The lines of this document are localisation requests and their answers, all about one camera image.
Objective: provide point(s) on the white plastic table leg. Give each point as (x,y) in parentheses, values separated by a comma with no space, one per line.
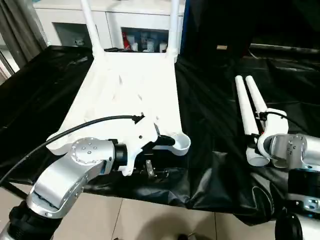
(93,30)
(256,92)
(247,112)
(173,30)

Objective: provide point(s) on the white plastic table top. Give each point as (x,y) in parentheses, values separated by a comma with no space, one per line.
(120,87)

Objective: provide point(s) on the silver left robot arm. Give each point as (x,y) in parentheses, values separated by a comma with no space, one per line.
(62,175)

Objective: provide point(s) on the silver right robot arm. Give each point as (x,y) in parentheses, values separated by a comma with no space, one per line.
(295,150)

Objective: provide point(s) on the black mat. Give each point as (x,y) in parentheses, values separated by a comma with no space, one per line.
(212,162)

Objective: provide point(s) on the long black bar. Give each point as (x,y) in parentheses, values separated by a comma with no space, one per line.
(287,48)

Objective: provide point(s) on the small tan tag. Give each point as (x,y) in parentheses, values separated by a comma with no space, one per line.
(222,47)

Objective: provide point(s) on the small white jar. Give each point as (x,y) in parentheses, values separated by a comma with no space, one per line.
(163,47)

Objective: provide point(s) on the small red item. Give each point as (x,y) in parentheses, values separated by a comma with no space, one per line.
(126,41)

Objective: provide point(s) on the white cabinet with glass doors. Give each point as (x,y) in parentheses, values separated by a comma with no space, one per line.
(112,20)

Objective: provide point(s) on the black work table leg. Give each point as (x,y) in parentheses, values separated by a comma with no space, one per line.
(16,191)

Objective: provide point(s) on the grey curtain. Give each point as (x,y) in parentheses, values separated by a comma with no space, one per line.
(22,32)

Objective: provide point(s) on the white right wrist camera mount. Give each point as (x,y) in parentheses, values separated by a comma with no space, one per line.
(275,125)

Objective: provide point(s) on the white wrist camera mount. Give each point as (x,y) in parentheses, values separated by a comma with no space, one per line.
(142,132)
(275,125)

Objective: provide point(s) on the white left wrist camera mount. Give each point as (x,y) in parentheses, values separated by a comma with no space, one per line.
(142,132)

